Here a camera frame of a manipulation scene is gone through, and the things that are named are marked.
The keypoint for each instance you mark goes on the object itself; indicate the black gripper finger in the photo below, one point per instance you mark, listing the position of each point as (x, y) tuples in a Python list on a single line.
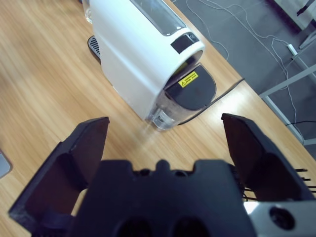
[(271, 172), (61, 172)]

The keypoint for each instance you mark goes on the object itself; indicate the black capsule holder with rods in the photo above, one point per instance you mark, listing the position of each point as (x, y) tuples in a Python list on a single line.
[(301, 169)]

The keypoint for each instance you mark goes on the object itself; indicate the white coffee machine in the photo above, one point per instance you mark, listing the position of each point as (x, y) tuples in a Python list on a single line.
[(128, 49)]

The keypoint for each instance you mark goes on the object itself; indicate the white power strip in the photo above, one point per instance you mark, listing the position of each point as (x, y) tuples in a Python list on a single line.
[(292, 49)]

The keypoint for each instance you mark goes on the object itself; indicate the white metal frame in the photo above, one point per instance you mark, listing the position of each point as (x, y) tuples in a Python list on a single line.
[(284, 84)]

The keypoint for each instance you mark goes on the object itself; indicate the clear glass cup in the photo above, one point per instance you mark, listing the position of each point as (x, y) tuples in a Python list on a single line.
[(87, 12)]

